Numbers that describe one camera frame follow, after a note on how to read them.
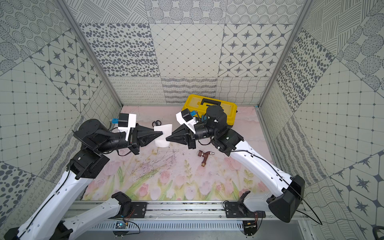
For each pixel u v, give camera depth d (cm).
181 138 54
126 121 40
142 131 46
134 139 45
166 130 49
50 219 37
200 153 91
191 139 51
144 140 48
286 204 37
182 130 52
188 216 73
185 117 46
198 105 98
